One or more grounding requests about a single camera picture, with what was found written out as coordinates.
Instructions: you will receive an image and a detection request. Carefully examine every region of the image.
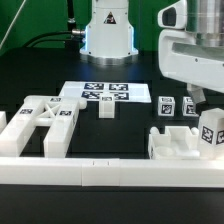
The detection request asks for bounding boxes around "white fence left wall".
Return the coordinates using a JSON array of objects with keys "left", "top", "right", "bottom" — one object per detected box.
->
[{"left": 0, "top": 111, "right": 7, "bottom": 133}]

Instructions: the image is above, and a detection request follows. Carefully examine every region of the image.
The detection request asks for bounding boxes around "white chair seat plate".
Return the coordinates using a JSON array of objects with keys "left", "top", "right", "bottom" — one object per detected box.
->
[{"left": 148, "top": 126, "right": 200, "bottom": 160}]

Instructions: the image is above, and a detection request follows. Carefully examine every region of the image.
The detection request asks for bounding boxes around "white chair backrest frame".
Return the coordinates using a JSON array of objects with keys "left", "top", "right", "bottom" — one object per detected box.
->
[{"left": 0, "top": 95, "right": 87, "bottom": 158}]

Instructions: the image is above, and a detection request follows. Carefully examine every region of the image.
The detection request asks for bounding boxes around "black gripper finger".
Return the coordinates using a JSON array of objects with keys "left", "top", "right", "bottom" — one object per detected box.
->
[{"left": 187, "top": 83, "right": 206, "bottom": 108}]

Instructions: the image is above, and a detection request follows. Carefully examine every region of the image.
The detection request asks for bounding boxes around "black cable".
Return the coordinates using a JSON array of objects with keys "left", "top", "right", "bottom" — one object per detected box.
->
[{"left": 24, "top": 29, "right": 87, "bottom": 48}]

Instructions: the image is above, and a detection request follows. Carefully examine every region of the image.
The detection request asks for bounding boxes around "white fence wall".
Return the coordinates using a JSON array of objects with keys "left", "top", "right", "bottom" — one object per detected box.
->
[
  {"left": 0, "top": 157, "right": 224, "bottom": 188},
  {"left": 0, "top": 111, "right": 7, "bottom": 133}
]

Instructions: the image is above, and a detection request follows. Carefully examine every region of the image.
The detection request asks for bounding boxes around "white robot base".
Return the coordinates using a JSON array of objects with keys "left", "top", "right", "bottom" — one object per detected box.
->
[{"left": 80, "top": 0, "right": 138, "bottom": 65}]

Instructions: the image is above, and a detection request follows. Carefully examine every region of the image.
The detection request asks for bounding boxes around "white fence front wall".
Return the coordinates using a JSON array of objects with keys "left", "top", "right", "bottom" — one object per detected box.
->
[{"left": 0, "top": 157, "right": 224, "bottom": 188}]

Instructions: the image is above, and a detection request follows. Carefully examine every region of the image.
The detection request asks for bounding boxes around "white marker base plate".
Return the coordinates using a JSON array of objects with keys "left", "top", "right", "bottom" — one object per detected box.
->
[{"left": 60, "top": 81, "right": 151, "bottom": 103}]

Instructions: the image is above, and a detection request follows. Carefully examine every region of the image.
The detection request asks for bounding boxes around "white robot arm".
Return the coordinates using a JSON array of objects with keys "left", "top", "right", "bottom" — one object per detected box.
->
[{"left": 158, "top": 0, "right": 224, "bottom": 106}]

